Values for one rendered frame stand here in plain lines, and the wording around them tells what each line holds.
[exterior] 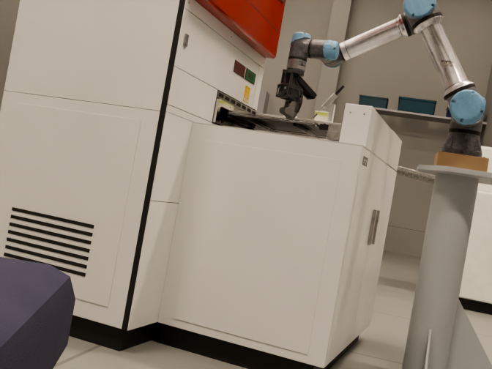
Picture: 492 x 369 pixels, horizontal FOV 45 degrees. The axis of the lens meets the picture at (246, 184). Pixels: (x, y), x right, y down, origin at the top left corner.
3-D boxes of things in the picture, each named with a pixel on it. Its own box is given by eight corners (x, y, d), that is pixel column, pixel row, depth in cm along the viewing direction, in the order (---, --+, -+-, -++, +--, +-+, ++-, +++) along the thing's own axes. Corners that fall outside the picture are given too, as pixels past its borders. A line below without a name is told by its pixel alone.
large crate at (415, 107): (432, 119, 973) (434, 105, 973) (434, 115, 931) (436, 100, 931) (396, 114, 987) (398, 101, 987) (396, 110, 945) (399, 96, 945)
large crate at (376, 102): (386, 113, 986) (388, 102, 987) (386, 109, 953) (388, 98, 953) (359, 109, 997) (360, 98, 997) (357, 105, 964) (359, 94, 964)
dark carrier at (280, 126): (230, 114, 238) (230, 113, 238) (259, 127, 270) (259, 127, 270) (313, 124, 225) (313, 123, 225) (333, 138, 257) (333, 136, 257)
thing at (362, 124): (338, 143, 204) (345, 102, 204) (364, 160, 256) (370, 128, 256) (365, 147, 201) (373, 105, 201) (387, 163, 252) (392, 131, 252)
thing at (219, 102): (211, 121, 233) (215, 97, 233) (250, 138, 274) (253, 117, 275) (215, 122, 233) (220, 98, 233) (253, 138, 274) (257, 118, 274)
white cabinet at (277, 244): (153, 344, 217) (192, 122, 218) (246, 310, 307) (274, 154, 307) (323, 394, 194) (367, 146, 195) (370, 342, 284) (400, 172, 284)
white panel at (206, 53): (159, 110, 200) (181, -7, 200) (245, 143, 276) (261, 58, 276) (168, 111, 199) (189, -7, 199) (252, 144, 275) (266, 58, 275)
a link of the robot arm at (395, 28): (433, 2, 241) (321, 51, 256) (431, -7, 230) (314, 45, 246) (443, 28, 239) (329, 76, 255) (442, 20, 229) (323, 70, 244)
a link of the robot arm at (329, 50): (343, 45, 242) (316, 43, 246) (337, 38, 232) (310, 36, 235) (339, 64, 242) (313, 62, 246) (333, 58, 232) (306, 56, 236)
